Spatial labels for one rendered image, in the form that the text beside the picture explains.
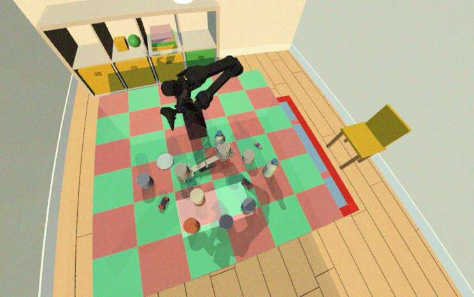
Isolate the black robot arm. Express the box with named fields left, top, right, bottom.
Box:
left=161, top=55, right=244, bottom=117

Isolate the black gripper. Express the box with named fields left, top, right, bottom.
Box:
left=160, top=95, right=202, bottom=131

